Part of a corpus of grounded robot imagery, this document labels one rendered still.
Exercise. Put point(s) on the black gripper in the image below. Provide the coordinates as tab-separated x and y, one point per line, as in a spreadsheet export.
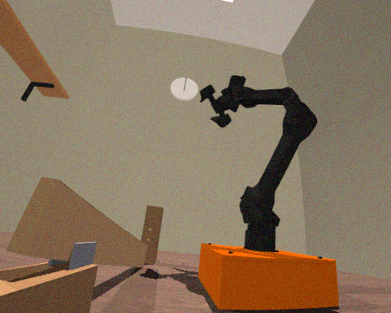
223	120

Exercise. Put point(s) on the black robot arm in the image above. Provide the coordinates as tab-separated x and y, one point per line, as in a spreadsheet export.
257	202

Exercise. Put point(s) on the long tan wooden beam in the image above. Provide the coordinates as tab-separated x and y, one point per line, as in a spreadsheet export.
56	217

